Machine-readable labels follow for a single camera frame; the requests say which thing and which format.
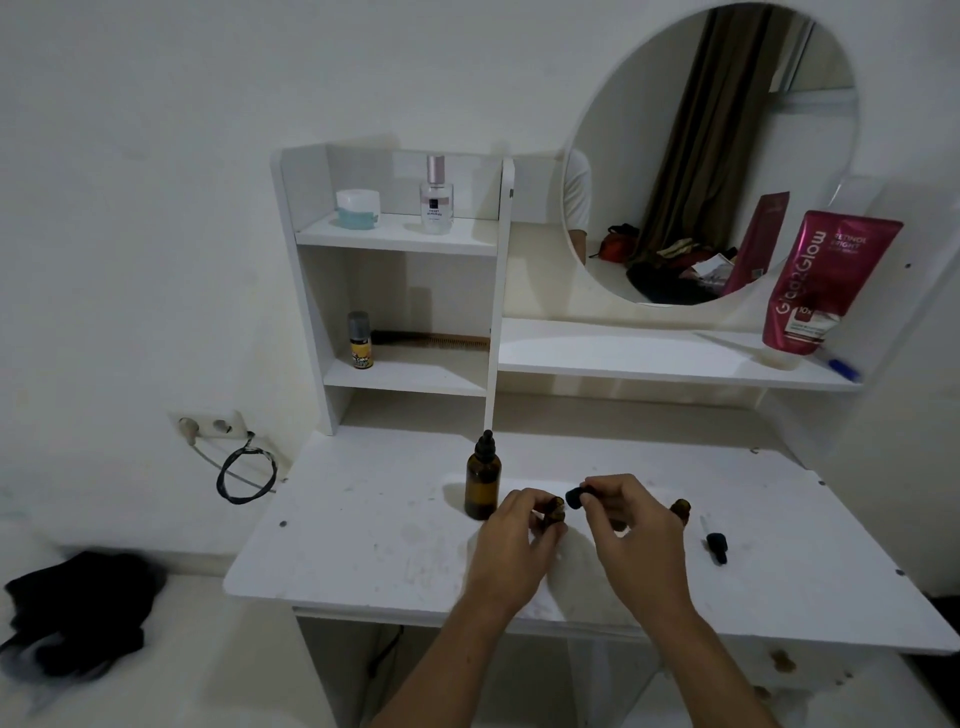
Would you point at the white vanity desk with shelves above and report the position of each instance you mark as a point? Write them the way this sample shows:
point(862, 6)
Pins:
point(360, 540)

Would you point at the white mattress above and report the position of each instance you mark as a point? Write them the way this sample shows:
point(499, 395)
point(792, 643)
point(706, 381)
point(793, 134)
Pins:
point(210, 675)

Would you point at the black cloth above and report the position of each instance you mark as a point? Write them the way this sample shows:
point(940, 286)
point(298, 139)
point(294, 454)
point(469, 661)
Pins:
point(82, 607)

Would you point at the blue pen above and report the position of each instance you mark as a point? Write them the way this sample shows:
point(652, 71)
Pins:
point(841, 369)

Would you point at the pink cosmetic tube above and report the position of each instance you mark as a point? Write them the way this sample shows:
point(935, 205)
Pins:
point(825, 270)

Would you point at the small yellow-label spray can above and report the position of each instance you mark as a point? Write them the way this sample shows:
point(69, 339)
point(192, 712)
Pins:
point(361, 351)

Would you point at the clear perfume bottle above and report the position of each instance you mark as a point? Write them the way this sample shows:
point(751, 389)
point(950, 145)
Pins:
point(436, 206)

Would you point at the person's right hand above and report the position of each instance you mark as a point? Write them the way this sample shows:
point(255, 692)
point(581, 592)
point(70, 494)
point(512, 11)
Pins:
point(645, 555)

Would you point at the round wall mirror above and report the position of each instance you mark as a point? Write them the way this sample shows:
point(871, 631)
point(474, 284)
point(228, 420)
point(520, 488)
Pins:
point(645, 150)

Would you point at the person's left forearm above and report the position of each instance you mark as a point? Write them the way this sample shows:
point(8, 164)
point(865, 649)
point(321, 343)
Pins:
point(442, 675)

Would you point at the white teal cream jar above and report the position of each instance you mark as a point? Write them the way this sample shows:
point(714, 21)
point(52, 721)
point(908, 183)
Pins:
point(358, 208)

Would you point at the white wall socket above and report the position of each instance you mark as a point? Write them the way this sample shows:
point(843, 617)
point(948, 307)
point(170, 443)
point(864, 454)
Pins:
point(232, 426)

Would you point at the large amber glass bottle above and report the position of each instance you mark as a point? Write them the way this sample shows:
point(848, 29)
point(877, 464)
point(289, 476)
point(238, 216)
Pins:
point(482, 491)

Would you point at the small amber glass bottle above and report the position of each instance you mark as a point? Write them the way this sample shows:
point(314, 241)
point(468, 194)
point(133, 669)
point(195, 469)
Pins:
point(680, 510)
point(556, 510)

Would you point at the person's left hand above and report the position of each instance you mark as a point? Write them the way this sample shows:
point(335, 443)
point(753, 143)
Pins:
point(506, 562)

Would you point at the large black dropper cap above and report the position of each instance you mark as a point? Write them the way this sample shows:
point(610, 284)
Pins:
point(487, 446)

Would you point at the small black dropper cap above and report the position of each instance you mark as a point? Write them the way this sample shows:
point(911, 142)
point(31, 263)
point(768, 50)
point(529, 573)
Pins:
point(717, 546)
point(574, 497)

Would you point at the brown comb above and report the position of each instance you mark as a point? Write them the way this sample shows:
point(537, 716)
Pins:
point(431, 340)

